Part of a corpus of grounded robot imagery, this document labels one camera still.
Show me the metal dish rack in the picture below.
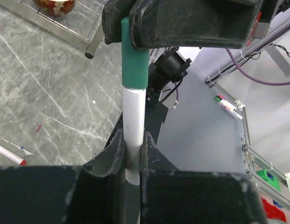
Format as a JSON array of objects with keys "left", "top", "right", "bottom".
[{"left": 0, "top": 0, "right": 107, "bottom": 59}]

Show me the green pen cap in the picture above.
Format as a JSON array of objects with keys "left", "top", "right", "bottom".
[{"left": 121, "top": 17, "right": 149, "bottom": 90}]

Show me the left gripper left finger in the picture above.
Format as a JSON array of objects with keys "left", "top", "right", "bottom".
[{"left": 0, "top": 130, "right": 125, "bottom": 224}]

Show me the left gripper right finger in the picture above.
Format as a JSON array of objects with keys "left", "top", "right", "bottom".
[{"left": 140, "top": 132, "right": 267, "bottom": 224}]

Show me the small white cup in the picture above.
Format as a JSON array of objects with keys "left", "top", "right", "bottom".
[{"left": 33, "top": 0, "right": 77, "bottom": 17}]

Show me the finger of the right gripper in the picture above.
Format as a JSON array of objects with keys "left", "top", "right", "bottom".
[
  {"left": 129, "top": 0, "right": 262, "bottom": 49},
  {"left": 102, "top": 0, "right": 136, "bottom": 44}
]

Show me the white pen green tip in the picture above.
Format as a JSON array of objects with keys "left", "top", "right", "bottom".
[{"left": 122, "top": 87, "right": 146, "bottom": 186}]

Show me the marker pack on floor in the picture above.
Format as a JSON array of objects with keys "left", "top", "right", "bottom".
[{"left": 215, "top": 95, "right": 243, "bottom": 120}]

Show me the white pen red tip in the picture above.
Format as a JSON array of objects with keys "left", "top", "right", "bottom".
[{"left": 0, "top": 145, "right": 26, "bottom": 166}]

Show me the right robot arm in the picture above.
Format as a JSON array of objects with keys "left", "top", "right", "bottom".
[{"left": 102, "top": 0, "right": 281, "bottom": 95}]

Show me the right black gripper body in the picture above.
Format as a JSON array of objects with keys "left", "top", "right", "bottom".
[{"left": 250, "top": 0, "right": 284, "bottom": 39}]

